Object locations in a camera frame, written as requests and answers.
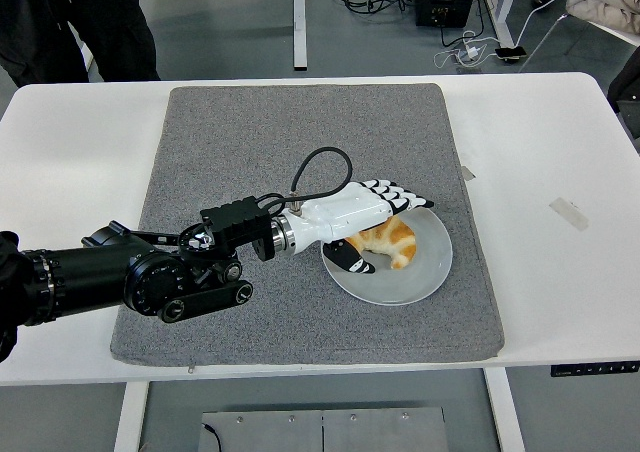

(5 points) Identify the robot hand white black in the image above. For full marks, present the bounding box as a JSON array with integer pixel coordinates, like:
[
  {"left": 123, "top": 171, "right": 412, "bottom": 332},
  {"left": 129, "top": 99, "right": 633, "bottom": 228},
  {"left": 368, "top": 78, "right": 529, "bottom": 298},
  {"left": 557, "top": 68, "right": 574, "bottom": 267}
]
[{"left": 285, "top": 178, "right": 436, "bottom": 276}]

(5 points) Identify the croissant bread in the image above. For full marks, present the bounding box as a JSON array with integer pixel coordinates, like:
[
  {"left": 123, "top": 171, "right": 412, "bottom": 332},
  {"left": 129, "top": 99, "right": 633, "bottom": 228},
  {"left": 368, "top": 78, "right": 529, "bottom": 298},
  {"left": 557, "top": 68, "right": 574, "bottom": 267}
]
[{"left": 344, "top": 215, "right": 419, "bottom": 271}]

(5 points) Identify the grey round plate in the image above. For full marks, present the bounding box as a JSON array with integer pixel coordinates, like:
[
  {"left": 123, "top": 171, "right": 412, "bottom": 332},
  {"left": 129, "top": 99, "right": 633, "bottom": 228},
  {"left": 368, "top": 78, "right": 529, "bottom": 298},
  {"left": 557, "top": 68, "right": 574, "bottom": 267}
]
[{"left": 320, "top": 206, "right": 454, "bottom": 307}]

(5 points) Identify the grey metal plate with screws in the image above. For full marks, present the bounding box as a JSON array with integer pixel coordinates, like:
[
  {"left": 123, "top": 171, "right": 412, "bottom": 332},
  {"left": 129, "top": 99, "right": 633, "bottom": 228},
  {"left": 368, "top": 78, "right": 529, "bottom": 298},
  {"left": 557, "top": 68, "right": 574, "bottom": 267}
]
[{"left": 199, "top": 406, "right": 447, "bottom": 452}]

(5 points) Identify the grey fabric mat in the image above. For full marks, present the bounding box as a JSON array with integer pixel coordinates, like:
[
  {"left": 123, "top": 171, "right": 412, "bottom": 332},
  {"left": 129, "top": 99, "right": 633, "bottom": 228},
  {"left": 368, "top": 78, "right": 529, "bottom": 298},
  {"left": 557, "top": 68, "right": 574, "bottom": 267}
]
[{"left": 109, "top": 82, "right": 505, "bottom": 368}]

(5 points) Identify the white desk leg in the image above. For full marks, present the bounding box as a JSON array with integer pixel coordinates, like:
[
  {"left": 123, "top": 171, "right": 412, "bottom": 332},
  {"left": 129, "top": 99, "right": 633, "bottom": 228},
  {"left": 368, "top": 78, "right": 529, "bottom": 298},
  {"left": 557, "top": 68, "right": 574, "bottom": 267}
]
[
  {"left": 291, "top": 0, "right": 309, "bottom": 71},
  {"left": 485, "top": 0, "right": 519, "bottom": 48}
]

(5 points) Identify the large clear tape piece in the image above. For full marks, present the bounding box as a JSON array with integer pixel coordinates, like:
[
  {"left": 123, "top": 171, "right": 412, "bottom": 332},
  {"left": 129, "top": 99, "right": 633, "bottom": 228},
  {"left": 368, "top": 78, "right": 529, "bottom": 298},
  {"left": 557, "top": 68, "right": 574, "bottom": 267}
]
[{"left": 548, "top": 196, "right": 591, "bottom": 232}]

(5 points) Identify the black phone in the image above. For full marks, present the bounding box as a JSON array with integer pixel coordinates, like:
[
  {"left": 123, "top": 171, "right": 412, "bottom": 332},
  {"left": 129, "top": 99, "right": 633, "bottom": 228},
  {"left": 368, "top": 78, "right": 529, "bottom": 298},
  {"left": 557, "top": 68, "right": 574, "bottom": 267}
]
[{"left": 493, "top": 45, "right": 528, "bottom": 64}]

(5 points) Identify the white table leg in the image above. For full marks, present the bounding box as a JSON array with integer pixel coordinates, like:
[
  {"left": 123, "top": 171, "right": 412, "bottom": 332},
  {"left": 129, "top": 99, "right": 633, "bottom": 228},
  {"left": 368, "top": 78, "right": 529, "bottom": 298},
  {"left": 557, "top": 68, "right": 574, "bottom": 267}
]
[
  {"left": 482, "top": 368, "right": 526, "bottom": 452},
  {"left": 113, "top": 381, "right": 150, "bottom": 452}
]

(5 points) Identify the person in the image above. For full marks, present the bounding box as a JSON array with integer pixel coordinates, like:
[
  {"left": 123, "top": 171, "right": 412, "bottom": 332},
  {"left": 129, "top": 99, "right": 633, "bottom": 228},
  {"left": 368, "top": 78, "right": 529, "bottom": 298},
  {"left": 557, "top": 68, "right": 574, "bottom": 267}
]
[{"left": 0, "top": 0, "right": 161, "bottom": 88}]

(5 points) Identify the black table control panel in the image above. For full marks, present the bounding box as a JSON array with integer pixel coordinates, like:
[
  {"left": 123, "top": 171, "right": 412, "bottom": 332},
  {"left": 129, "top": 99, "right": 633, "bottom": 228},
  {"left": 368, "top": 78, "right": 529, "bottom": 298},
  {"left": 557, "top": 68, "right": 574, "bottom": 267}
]
[{"left": 550, "top": 361, "right": 640, "bottom": 378}]

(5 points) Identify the white chair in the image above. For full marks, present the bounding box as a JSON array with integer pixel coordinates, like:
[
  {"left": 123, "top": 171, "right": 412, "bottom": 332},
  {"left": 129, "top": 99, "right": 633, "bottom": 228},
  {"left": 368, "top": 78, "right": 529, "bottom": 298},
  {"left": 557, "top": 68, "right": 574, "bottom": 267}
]
[{"left": 517, "top": 11, "right": 640, "bottom": 73}]

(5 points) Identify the white charger with cables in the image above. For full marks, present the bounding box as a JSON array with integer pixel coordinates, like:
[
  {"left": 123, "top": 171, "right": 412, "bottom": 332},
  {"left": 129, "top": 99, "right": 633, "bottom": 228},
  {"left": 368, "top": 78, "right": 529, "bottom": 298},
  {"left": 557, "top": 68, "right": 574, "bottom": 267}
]
[{"left": 433, "top": 30, "right": 501, "bottom": 71}]

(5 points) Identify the thin black cable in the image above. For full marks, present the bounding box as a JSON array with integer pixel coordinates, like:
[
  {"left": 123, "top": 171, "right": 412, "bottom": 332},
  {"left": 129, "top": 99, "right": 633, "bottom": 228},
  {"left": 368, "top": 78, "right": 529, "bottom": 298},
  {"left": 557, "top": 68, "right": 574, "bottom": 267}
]
[{"left": 200, "top": 424, "right": 222, "bottom": 452}]

